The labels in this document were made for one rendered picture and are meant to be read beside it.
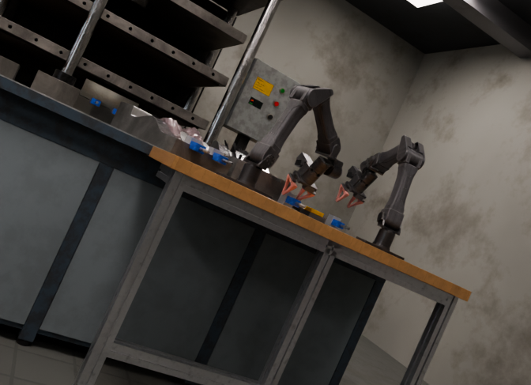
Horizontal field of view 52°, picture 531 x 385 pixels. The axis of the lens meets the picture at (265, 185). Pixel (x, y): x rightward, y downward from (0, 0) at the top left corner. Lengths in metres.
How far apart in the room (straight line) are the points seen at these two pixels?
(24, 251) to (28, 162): 0.30
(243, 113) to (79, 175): 1.30
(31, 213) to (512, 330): 3.45
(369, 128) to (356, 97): 0.39
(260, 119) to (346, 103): 3.25
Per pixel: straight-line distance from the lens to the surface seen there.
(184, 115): 2.84
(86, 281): 2.02
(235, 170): 2.08
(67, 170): 1.93
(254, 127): 3.03
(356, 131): 6.29
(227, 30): 2.95
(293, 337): 1.84
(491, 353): 4.50
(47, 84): 2.06
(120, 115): 2.27
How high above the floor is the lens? 0.78
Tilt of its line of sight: 1 degrees up
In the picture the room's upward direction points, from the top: 25 degrees clockwise
